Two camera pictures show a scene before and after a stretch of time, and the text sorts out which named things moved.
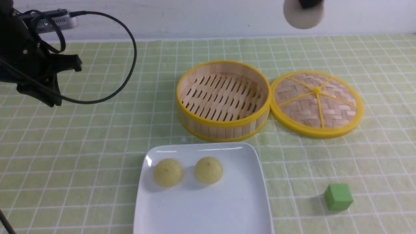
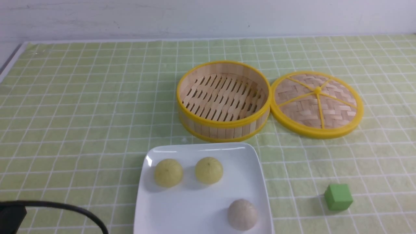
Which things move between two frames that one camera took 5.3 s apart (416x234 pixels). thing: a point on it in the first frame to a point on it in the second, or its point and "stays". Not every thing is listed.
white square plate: [237, 203] stays
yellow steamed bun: [168, 173] stays
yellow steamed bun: [208, 170] stays
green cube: [338, 196] stays
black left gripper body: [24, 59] to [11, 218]
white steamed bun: [305, 18] to [242, 214]
